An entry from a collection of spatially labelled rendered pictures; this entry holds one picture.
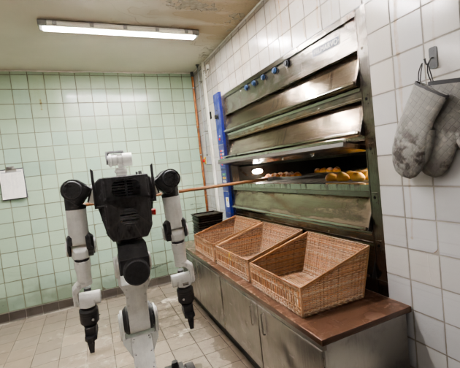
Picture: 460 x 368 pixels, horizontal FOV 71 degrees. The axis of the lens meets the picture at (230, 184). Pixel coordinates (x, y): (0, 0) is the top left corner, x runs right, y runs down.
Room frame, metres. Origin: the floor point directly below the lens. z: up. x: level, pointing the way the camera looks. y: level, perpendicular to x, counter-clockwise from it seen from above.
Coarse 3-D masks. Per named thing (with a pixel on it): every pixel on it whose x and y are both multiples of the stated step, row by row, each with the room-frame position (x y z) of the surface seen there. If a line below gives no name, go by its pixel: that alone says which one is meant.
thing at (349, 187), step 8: (240, 184) 3.23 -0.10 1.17; (248, 184) 3.07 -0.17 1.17; (256, 184) 2.92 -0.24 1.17; (264, 184) 2.78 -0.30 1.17; (272, 184) 2.66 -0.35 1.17; (280, 184) 2.55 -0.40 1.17; (288, 184) 2.44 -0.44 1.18; (296, 184) 2.35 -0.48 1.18; (304, 184) 2.26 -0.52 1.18; (312, 184) 2.19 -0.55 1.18; (320, 184) 2.11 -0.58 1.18; (328, 184) 2.04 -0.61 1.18; (336, 184) 1.97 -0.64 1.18; (344, 184) 1.91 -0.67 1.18; (352, 184) 1.85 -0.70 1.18; (360, 184) 1.80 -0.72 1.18; (368, 184) 1.75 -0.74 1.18
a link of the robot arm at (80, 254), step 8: (72, 248) 1.49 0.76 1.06; (80, 248) 1.50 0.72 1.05; (72, 256) 1.49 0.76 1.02; (80, 256) 1.49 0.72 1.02; (88, 256) 1.51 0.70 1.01; (80, 264) 1.49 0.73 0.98; (88, 264) 1.51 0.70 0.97; (80, 272) 1.50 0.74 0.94; (88, 272) 1.52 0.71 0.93; (80, 280) 1.50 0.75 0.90; (88, 280) 1.52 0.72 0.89
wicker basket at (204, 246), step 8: (232, 216) 3.33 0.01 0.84; (240, 216) 3.22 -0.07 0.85; (216, 224) 3.25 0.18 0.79; (224, 224) 3.29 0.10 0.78; (232, 224) 3.32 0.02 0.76; (240, 224) 3.20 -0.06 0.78; (248, 224) 3.04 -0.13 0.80; (256, 224) 2.82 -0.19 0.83; (200, 232) 3.18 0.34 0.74; (208, 232) 3.22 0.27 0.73; (216, 232) 3.25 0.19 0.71; (232, 232) 3.32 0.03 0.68; (240, 232) 2.76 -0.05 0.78; (200, 240) 2.98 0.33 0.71; (208, 240) 3.21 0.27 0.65; (216, 240) 3.24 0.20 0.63; (224, 240) 2.70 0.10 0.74; (240, 240) 2.76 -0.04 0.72; (200, 248) 3.01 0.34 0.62; (208, 248) 2.79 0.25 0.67; (208, 256) 2.81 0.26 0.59
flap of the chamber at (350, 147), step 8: (336, 144) 1.74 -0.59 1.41; (344, 144) 1.69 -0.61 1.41; (352, 144) 1.71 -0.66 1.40; (280, 152) 2.24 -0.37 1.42; (288, 152) 2.15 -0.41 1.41; (296, 152) 2.06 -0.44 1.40; (304, 152) 2.00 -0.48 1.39; (312, 152) 1.97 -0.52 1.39; (320, 152) 1.95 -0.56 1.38; (328, 152) 1.93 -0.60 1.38; (336, 152) 1.91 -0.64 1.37; (344, 152) 1.89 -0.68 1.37; (352, 152) 1.86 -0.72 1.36; (232, 160) 2.99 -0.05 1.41; (240, 160) 2.83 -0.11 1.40; (248, 160) 2.72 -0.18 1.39; (256, 160) 2.68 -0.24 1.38; (264, 160) 2.63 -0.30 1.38; (272, 160) 2.59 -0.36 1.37; (280, 160) 2.56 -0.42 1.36
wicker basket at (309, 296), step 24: (312, 240) 2.17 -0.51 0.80; (336, 240) 1.96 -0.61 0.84; (264, 264) 2.09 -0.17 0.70; (288, 264) 2.15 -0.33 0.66; (312, 264) 2.12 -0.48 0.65; (336, 264) 1.92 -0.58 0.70; (360, 264) 1.70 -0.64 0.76; (264, 288) 1.90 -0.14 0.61; (288, 288) 1.65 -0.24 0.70; (312, 288) 1.57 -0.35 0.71; (336, 288) 1.63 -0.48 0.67; (360, 288) 1.70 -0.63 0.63; (312, 312) 1.57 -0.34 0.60
